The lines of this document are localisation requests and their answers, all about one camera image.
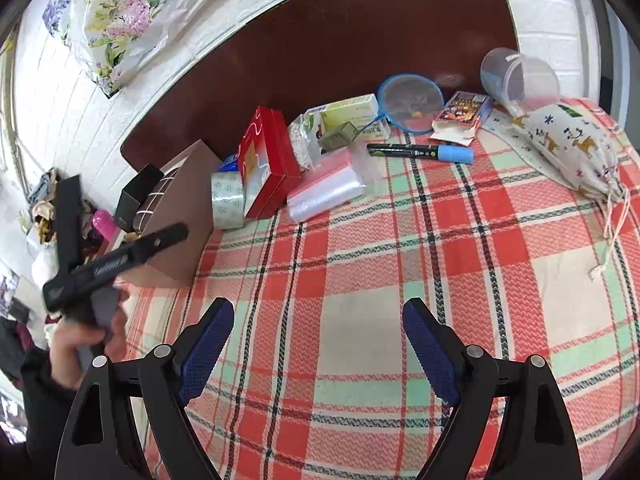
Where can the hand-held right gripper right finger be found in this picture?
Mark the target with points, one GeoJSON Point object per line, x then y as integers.
{"type": "Point", "coordinates": [430, 350]}

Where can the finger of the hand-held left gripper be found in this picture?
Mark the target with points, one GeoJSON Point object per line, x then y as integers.
{"type": "Point", "coordinates": [160, 240]}
{"type": "Point", "coordinates": [68, 220]}

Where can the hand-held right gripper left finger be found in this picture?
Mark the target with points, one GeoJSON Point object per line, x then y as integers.
{"type": "Point", "coordinates": [210, 350]}

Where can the brown cardboard box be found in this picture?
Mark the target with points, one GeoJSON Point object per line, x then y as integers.
{"type": "Point", "coordinates": [180, 220]}

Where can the red box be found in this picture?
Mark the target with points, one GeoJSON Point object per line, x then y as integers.
{"type": "Point", "coordinates": [265, 160]}

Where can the blue round hand net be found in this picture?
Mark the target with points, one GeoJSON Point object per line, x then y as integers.
{"type": "Point", "coordinates": [410, 102]}

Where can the person's left forearm dark sleeve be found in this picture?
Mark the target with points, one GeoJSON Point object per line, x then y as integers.
{"type": "Point", "coordinates": [45, 420]}

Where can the person's left hand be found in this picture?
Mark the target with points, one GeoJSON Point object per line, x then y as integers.
{"type": "Point", "coordinates": [75, 355]}

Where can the crumpled cloth pile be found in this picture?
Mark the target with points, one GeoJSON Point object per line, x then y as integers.
{"type": "Point", "coordinates": [42, 205]}

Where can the pink bottle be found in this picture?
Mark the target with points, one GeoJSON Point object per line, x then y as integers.
{"type": "Point", "coordinates": [104, 224]}

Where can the small black box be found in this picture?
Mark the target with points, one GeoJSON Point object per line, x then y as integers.
{"type": "Point", "coordinates": [135, 195]}

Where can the clear tape roll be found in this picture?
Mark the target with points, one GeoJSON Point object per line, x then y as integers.
{"type": "Point", "coordinates": [225, 200]}

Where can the small blue packet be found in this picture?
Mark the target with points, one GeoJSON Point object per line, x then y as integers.
{"type": "Point", "coordinates": [230, 162]}

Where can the red green plaid blanket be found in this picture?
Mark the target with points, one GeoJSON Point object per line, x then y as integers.
{"type": "Point", "coordinates": [350, 270]}

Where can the stack of clear zip bags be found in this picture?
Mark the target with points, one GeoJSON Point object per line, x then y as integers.
{"type": "Point", "coordinates": [325, 192]}

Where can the bag of white beads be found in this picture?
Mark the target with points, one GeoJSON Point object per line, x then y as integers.
{"type": "Point", "coordinates": [300, 140]}

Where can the black marker with blue cap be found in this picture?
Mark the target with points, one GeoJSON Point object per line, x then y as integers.
{"type": "Point", "coordinates": [410, 151]}

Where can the small olive box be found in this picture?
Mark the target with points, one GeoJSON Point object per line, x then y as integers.
{"type": "Point", "coordinates": [336, 136]}

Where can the floral plastic bag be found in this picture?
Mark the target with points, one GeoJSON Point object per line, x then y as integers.
{"type": "Point", "coordinates": [125, 15]}

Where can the pale green box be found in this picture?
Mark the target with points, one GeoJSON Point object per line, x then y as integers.
{"type": "Point", "coordinates": [350, 110]}

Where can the white printed face mask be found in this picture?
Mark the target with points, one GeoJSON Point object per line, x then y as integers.
{"type": "Point", "coordinates": [505, 130]}

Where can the dark orange card box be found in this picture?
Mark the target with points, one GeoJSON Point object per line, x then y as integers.
{"type": "Point", "coordinates": [462, 107]}

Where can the dark brown wooden headboard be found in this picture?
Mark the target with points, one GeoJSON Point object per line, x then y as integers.
{"type": "Point", "coordinates": [325, 50]}

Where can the clear plastic measuring cup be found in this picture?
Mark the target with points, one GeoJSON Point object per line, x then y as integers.
{"type": "Point", "coordinates": [525, 80]}

